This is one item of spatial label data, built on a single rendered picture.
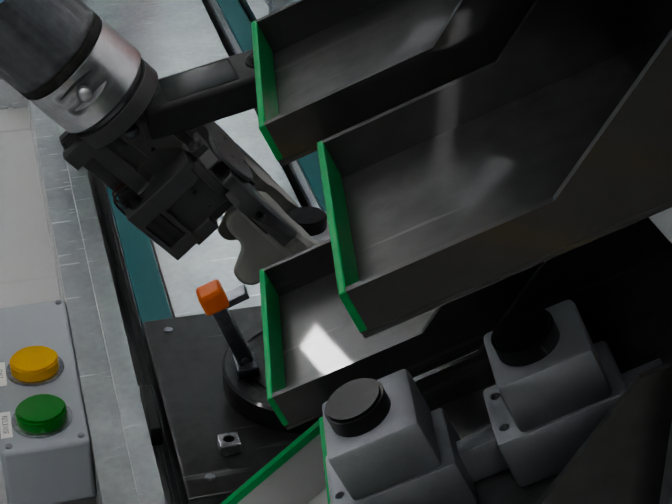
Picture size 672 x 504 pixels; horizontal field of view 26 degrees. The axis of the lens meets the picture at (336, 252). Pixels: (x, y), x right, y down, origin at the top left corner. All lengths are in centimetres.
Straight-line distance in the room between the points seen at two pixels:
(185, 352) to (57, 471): 15
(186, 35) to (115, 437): 90
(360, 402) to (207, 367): 55
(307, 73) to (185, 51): 116
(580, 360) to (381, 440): 10
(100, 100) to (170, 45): 95
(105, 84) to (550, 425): 44
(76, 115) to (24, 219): 67
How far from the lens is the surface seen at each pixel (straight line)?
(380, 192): 65
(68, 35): 98
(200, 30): 198
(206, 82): 104
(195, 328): 126
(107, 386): 123
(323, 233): 110
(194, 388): 119
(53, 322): 130
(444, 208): 62
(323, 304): 86
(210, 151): 103
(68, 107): 100
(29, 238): 163
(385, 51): 75
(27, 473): 118
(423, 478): 68
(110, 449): 115
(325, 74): 76
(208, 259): 146
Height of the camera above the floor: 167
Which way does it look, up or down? 31 degrees down
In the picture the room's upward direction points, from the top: straight up
